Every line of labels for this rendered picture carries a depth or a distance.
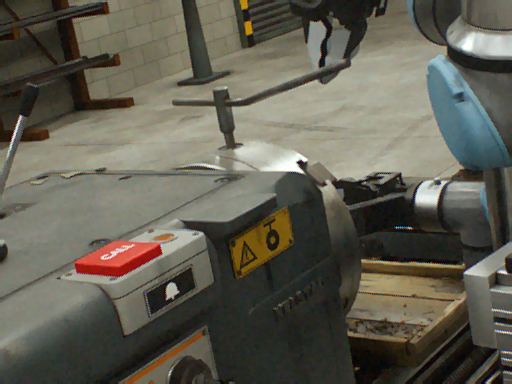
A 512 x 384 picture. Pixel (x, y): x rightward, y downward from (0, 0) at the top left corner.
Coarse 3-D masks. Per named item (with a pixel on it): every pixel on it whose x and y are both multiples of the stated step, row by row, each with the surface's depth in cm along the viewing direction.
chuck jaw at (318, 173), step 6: (318, 162) 148; (300, 168) 143; (306, 168) 144; (312, 168) 144; (318, 168) 147; (324, 168) 148; (306, 174) 143; (312, 174) 143; (318, 174) 144; (324, 174) 147; (330, 174) 147; (318, 180) 143; (324, 180) 144; (330, 180) 147; (336, 180) 148
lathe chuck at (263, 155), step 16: (224, 144) 149; (240, 144) 147; (256, 144) 146; (272, 144) 146; (240, 160) 140; (256, 160) 141; (272, 160) 141; (288, 160) 142; (304, 160) 144; (336, 192) 143; (336, 208) 141; (336, 224) 140; (352, 224) 143; (336, 240) 139; (352, 240) 142; (352, 256) 142; (352, 272) 143; (352, 288) 144; (352, 304) 147
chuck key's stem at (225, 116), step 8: (216, 88) 143; (224, 88) 143; (216, 96) 143; (224, 96) 143; (216, 104) 144; (216, 112) 144; (224, 112) 144; (232, 112) 144; (224, 120) 144; (232, 120) 144; (224, 128) 144; (232, 128) 144; (224, 136) 145; (232, 136) 145; (232, 144) 145
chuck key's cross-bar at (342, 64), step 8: (336, 64) 128; (344, 64) 127; (312, 72) 131; (320, 72) 130; (328, 72) 129; (336, 72) 129; (296, 80) 133; (304, 80) 132; (312, 80) 131; (272, 88) 136; (280, 88) 135; (288, 88) 134; (256, 96) 139; (264, 96) 138; (272, 96) 137; (176, 104) 150; (184, 104) 149; (192, 104) 148; (200, 104) 147; (208, 104) 146; (224, 104) 143; (232, 104) 142; (240, 104) 141; (248, 104) 140
